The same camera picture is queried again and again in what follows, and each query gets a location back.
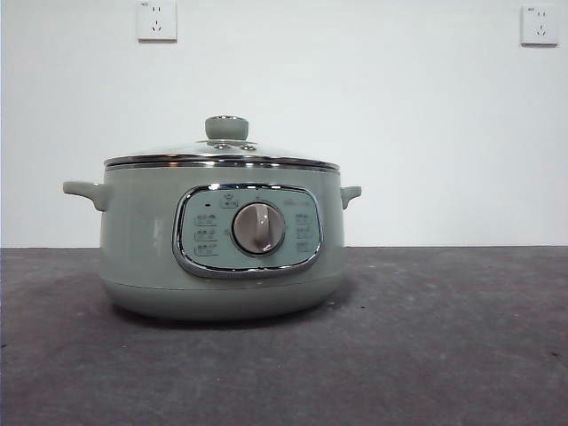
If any glass lid with green knob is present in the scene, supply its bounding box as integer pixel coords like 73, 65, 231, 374
104, 114, 342, 172

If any white wall socket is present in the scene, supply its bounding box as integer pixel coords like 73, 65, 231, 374
136, 0, 178, 43
520, 4, 559, 48

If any sage green electric cooking pot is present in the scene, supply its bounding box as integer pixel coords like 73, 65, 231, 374
61, 164, 363, 322

